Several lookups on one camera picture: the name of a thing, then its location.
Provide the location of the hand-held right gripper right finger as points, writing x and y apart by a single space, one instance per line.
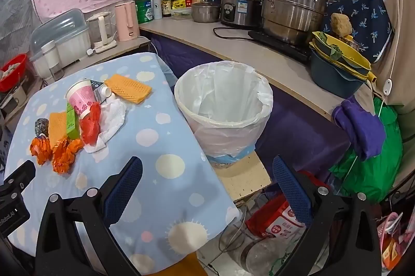
291 191

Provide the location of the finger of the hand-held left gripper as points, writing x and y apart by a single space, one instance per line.
21 174

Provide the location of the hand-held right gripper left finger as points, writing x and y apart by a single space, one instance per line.
123 191

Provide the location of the orange wrapper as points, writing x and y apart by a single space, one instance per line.
40 151
64 156

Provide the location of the red plastic bag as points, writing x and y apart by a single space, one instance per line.
90 130

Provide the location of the white tissue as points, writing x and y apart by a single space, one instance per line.
112 120

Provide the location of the trash bin with white liner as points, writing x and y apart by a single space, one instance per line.
227 133

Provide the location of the pink paper cup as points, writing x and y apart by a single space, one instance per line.
81 97

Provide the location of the orange mesh sponge cloth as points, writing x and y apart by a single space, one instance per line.
58 127
129 88

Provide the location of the red and white packet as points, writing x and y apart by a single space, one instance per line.
278 221

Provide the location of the wooden stool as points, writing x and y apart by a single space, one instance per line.
243 178

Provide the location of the steel wool scrubber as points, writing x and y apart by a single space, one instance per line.
42 127

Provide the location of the blue dotted tablecloth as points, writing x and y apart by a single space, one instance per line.
162 139

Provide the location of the clear plastic bottle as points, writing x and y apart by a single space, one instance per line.
259 253

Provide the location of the green cardboard box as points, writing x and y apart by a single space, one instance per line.
73 123

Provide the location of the green plastic bag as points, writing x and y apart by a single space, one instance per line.
376 172

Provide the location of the purple cloth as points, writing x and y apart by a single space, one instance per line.
360 127

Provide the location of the red plastic basket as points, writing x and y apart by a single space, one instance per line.
14 76

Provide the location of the pink plastic bag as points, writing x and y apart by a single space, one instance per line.
392 237

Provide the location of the dark blue plastic basin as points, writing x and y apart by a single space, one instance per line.
330 81

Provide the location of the white blender cup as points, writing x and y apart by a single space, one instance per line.
52 58

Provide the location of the white power plug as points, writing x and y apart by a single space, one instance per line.
90 51

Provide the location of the yellow plastic basin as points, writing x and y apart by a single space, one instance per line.
353 60

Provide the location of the dish rack with blue cover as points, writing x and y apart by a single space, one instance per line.
64 32

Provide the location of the black induction cooktop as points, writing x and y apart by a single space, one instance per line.
278 42

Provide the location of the pink electric kettle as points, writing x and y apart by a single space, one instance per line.
124 23

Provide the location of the clear plastic sheet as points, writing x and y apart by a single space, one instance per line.
16 3

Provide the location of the brown loofah sponge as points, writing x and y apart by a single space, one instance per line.
340 23

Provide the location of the green tin can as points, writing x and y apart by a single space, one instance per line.
144 11

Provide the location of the clear glass food container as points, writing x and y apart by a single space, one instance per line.
181 14

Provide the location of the white thermos bottle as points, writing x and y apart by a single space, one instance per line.
158 8

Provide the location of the steel rice cooker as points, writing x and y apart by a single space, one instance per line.
243 10

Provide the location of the large steel steamer pot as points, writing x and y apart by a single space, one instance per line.
291 3

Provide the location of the dark sauce bottle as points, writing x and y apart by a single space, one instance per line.
166 7

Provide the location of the small steel pot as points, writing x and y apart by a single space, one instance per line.
204 13

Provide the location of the jar with yellow label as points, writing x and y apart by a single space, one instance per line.
178 3

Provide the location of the beige curtain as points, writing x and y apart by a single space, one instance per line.
398 19

